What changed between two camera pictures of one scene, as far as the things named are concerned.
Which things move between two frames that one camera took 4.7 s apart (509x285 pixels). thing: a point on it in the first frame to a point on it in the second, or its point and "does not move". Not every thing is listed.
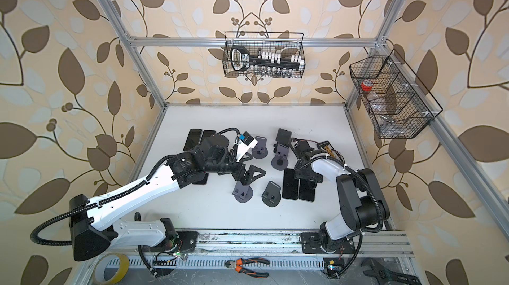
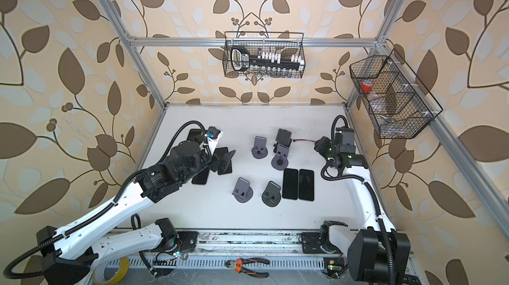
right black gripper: [298, 173] to [321, 146]
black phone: [193, 139] does not move
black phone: [289, 185] does not move
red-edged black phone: [204, 181] does not move
